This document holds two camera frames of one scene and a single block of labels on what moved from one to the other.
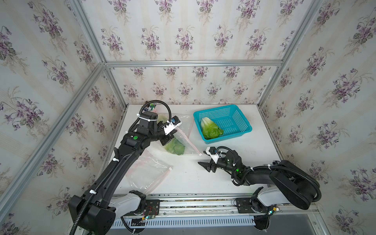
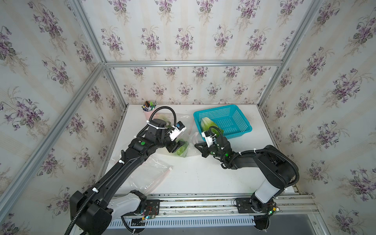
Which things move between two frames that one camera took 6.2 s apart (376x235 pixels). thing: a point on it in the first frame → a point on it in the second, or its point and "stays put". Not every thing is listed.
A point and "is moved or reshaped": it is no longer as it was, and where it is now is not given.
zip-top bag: x=179 y=144 is moved or reshaped
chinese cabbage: x=210 y=129 stays put
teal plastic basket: x=229 y=118 stays put
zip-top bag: x=184 y=131 stays put
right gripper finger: x=208 y=167 → x=204 y=150
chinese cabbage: x=164 y=119 stays put
